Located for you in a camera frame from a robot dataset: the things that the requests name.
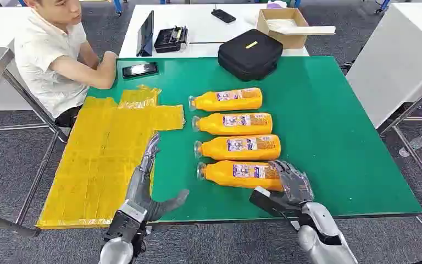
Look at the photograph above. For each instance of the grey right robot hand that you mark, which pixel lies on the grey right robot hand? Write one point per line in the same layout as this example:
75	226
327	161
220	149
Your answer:
296	187

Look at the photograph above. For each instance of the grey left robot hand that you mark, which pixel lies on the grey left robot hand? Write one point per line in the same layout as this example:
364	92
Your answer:
140	189

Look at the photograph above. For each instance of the orange drink bottle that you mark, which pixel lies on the orange drink bottle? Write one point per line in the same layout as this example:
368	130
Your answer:
214	148
211	125
211	102
218	175

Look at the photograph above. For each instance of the yellow plastic sheet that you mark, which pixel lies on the yellow plastic sheet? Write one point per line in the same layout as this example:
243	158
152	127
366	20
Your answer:
98	164

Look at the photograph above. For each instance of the green table mat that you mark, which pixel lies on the green table mat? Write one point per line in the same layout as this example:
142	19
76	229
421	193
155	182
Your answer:
324	127

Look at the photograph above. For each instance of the black phone with glossy screen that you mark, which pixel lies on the black phone with glossy screen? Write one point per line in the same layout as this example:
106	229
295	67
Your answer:
140	70

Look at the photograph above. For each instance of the clear plastic bottle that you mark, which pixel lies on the clear plastic bottle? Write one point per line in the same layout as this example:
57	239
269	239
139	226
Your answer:
416	142

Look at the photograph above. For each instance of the black zip case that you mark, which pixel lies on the black zip case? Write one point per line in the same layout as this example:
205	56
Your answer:
249	58

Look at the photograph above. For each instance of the open cardboard box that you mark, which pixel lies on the open cardboard box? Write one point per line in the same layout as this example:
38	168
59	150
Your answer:
291	40

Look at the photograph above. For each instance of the black label printer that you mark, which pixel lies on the black label printer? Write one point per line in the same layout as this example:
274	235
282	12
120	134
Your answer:
169	40

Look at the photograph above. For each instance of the black standing tablet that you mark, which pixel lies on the black standing tablet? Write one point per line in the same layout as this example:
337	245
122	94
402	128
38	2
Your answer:
146	34

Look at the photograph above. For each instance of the large white table, metal legs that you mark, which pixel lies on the large white table, metal legs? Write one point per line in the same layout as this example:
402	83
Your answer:
396	58

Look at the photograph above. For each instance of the person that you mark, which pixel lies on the person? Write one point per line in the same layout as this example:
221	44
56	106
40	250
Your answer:
47	54

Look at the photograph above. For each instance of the white table with cardboard box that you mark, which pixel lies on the white table with cardboard box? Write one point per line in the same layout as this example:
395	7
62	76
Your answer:
196	22

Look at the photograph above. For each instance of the purple object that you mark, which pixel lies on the purple object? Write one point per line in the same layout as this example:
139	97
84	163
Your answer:
276	4

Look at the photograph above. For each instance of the black phone with matte back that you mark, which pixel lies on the black phone with matte back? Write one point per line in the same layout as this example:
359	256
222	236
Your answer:
223	16

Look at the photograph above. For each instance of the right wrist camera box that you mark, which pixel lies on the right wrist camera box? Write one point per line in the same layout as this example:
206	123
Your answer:
269	204

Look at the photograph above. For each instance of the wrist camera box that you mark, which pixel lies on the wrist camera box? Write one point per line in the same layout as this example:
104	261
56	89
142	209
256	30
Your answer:
269	204
127	220

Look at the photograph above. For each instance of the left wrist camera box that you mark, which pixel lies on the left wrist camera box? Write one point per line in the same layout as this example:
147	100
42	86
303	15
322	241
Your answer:
127	220

